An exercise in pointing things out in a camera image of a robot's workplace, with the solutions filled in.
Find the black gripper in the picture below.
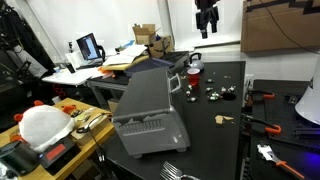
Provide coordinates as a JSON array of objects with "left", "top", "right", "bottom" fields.
[{"left": 195, "top": 0, "right": 220, "bottom": 40}]

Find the red plastic cup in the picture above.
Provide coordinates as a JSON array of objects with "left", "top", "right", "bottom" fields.
[{"left": 186, "top": 67, "right": 201, "bottom": 88}]

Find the black storage bin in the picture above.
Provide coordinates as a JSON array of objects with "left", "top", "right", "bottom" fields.
[{"left": 159, "top": 49, "right": 191, "bottom": 76}]

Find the brown cardboard box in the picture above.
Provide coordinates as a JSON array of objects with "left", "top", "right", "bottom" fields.
[
  {"left": 146, "top": 34, "right": 175, "bottom": 58},
  {"left": 132, "top": 23, "right": 161, "bottom": 46}
]

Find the white power strip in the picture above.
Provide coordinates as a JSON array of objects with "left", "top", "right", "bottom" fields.
[{"left": 244, "top": 73, "right": 255, "bottom": 101}]

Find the blue plastic bin lid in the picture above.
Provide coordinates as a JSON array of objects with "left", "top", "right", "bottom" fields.
[{"left": 123, "top": 57, "right": 176, "bottom": 78}]

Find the large cardboard panel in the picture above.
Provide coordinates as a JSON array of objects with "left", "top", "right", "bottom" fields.
[{"left": 240, "top": 0, "right": 320, "bottom": 53}]

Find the white paper pile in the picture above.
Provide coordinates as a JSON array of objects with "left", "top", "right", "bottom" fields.
[{"left": 101, "top": 44, "right": 149, "bottom": 67}]

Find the small tan block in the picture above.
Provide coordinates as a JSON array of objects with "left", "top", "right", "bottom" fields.
[{"left": 214, "top": 114, "right": 235, "bottom": 125}]

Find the grey dish rack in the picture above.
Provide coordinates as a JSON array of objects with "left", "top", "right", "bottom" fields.
[{"left": 111, "top": 66, "right": 192, "bottom": 159}]

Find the yellow flat board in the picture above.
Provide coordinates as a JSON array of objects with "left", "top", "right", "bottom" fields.
[{"left": 99, "top": 54, "right": 150, "bottom": 73}]

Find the small black block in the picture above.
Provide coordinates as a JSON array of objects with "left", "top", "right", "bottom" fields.
[{"left": 287, "top": 94, "right": 301, "bottom": 105}]

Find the open black laptop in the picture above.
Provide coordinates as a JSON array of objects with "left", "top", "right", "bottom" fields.
[{"left": 75, "top": 32, "right": 105, "bottom": 69}]

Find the white office table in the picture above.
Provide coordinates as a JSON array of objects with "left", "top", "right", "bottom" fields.
[{"left": 41, "top": 64, "right": 113, "bottom": 108}]

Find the flat cardboard tray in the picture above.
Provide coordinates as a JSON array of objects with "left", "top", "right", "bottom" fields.
[{"left": 70, "top": 107, "right": 113, "bottom": 141}]

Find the silver metal fork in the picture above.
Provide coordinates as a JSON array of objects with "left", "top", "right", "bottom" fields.
[{"left": 159, "top": 160, "right": 201, "bottom": 180}]

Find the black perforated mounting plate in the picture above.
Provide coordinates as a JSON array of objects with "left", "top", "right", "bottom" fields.
[{"left": 248, "top": 79, "right": 320, "bottom": 180}]

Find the silver metal spoon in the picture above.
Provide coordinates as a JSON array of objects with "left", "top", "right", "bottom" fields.
[{"left": 75, "top": 113, "right": 105, "bottom": 134}]

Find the yellow wooden table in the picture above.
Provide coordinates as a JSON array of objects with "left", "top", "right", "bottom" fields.
[{"left": 0, "top": 97, "right": 117, "bottom": 180}]

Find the silver head orange clamp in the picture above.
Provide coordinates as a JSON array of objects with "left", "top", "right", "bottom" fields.
[{"left": 256, "top": 143, "right": 306, "bottom": 180}]

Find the black clothing on rack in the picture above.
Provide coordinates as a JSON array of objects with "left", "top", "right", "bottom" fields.
[{"left": 0, "top": 0, "right": 56, "bottom": 101}]

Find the white plush with orange ears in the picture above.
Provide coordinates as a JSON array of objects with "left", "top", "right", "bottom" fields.
[{"left": 13, "top": 99, "right": 78, "bottom": 154}]

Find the black scale red display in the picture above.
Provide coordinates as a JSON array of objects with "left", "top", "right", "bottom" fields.
[{"left": 35, "top": 135, "right": 83, "bottom": 177}]

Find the black round container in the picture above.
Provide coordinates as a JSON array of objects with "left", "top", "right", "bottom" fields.
[{"left": 0, "top": 140, "right": 40, "bottom": 177}]

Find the grey kettle black handle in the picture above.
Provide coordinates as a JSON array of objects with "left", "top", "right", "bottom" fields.
[{"left": 188, "top": 51, "right": 206, "bottom": 72}]

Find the silver toaster oven handle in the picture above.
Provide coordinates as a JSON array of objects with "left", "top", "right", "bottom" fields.
[{"left": 167, "top": 73, "right": 183, "bottom": 95}]

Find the black orange-handled clamp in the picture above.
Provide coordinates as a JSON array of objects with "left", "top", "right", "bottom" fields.
[
  {"left": 245, "top": 89, "right": 277, "bottom": 105},
  {"left": 241, "top": 113, "right": 283, "bottom": 136}
]

